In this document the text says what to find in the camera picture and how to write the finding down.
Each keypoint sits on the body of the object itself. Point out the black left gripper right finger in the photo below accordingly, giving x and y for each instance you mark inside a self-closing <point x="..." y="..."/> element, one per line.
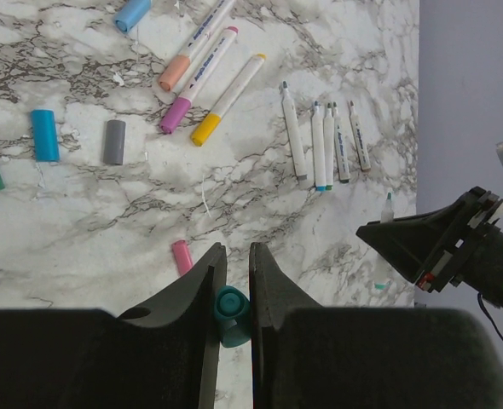
<point x="305" y="355"/>

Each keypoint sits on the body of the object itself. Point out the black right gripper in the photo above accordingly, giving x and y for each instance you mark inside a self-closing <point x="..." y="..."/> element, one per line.
<point x="454" y="245"/>

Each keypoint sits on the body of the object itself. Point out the teal pen cap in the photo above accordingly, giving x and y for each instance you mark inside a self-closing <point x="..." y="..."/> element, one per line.
<point x="232" y="312"/>

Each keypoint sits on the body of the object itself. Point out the grey cap marker pen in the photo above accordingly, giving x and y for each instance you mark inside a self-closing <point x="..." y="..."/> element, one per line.
<point x="294" y="137"/>

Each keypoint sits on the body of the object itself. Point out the green cap marker pen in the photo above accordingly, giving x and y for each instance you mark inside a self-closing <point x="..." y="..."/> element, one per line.
<point x="328" y="130"/>

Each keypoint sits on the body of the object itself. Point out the pink pen cap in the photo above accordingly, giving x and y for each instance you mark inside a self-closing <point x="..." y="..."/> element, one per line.
<point x="182" y="256"/>

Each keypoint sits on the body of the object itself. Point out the blue cap marker pen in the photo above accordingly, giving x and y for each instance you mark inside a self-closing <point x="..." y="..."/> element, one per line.
<point x="131" y="14"/>

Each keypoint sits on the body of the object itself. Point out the orange cap marker pen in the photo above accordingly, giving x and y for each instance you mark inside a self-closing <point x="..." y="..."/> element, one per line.
<point x="182" y="61"/>

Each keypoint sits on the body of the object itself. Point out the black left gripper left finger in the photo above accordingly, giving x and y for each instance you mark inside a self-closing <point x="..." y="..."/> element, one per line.
<point x="161" y="353"/>

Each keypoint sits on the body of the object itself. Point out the yellow cap marker pen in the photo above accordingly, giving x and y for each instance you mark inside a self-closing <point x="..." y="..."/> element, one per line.
<point x="227" y="100"/>

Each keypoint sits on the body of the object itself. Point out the purple cap marker pen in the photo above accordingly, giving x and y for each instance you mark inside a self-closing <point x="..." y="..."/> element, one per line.
<point x="197" y="81"/>

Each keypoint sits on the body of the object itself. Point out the light blue pen cap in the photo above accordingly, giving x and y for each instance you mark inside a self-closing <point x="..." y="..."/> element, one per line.
<point x="44" y="136"/>

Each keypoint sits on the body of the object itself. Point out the dark green cap marker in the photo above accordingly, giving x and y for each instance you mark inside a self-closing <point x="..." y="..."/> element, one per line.
<point x="341" y="150"/>

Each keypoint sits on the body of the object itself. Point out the teal cap marker pen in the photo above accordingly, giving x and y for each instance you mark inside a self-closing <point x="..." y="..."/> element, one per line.
<point x="387" y="213"/>

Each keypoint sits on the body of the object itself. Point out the grey pen cap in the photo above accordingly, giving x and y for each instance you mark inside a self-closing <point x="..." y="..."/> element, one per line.
<point x="114" y="138"/>

